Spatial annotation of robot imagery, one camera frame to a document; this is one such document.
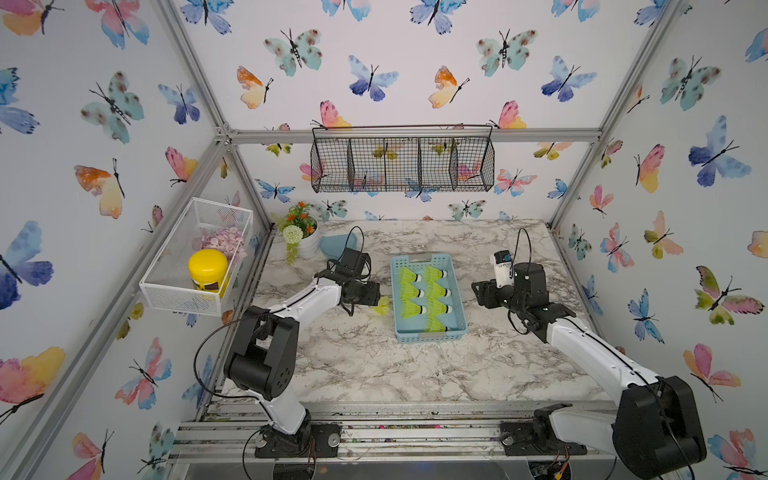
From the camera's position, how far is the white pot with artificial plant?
1.01 m

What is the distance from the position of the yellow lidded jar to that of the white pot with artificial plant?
34 cm

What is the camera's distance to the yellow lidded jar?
2.09 ft
